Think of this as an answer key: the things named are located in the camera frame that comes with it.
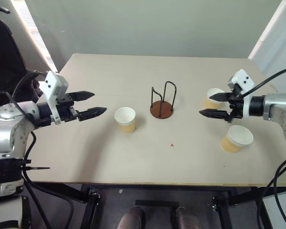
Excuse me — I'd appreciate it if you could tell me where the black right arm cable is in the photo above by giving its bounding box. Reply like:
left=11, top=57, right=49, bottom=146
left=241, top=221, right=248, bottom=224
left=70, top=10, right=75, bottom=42
left=242, top=67, right=286, bottom=229

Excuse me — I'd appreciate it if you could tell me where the black office chair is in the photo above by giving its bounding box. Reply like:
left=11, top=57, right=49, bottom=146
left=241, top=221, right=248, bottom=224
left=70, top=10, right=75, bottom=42
left=0, top=7, right=42, bottom=105

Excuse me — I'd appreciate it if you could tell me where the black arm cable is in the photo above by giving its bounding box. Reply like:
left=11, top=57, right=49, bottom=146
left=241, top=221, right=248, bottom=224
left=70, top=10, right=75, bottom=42
left=0, top=71, right=74, bottom=229
left=242, top=67, right=286, bottom=229

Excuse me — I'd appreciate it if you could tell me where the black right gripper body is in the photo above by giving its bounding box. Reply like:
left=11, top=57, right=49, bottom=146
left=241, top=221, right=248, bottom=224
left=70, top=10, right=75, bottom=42
left=227, top=86, right=244, bottom=123

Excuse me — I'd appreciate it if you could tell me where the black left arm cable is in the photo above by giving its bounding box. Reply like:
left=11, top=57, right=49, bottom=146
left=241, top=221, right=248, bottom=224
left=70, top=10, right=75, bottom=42
left=0, top=71, right=74, bottom=229

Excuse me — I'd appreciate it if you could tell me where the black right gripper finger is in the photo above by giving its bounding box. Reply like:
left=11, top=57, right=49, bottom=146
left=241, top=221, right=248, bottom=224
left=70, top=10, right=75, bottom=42
left=199, top=108, right=230, bottom=121
left=209, top=92, right=232, bottom=102

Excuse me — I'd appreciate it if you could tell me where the white and tan paper cup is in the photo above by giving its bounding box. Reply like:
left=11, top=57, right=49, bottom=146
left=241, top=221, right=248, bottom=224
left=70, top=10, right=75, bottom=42
left=114, top=107, right=136, bottom=134
left=204, top=88, right=226, bottom=111
left=220, top=125, right=254, bottom=154

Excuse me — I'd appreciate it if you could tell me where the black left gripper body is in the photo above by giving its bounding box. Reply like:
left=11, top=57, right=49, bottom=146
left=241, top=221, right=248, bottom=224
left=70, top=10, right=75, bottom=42
left=54, top=93, right=79, bottom=123

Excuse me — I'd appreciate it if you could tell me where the black metal table frame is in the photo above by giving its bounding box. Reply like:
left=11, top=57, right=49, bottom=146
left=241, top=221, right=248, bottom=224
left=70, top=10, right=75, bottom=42
left=26, top=182, right=277, bottom=229

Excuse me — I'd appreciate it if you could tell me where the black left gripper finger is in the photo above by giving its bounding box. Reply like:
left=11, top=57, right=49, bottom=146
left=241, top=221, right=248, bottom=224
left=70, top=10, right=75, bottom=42
left=70, top=90, right=96, bottom=102
left=77, top=107, right=108, bottom=122

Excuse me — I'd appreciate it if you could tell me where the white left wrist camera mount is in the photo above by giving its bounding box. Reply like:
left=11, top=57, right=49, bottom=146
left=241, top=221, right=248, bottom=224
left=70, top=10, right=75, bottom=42
left=43, top=71, right=69, bottom=125

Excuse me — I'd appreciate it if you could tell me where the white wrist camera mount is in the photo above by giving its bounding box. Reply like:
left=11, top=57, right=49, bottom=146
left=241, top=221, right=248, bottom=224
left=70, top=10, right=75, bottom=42
left=227, top=69, right=255, bottom=119
left=43, top=71, right=69, bottom=125

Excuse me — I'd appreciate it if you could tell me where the dark rounded robot foot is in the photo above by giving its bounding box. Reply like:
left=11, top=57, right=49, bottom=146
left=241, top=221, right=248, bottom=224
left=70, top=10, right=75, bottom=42
left=116, top=206, right=146, bottom=229
left=175, top=207, right=203, bottom=229

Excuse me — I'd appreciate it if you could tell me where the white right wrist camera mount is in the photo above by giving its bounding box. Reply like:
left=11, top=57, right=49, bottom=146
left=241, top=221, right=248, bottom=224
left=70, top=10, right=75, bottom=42
left=227, top=69, right=255, bottom=119

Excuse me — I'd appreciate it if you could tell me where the brown cup holder wire stand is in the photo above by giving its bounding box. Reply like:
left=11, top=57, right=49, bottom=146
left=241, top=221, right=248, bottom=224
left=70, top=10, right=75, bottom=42
left=150, top=81, right=177, bottom=120

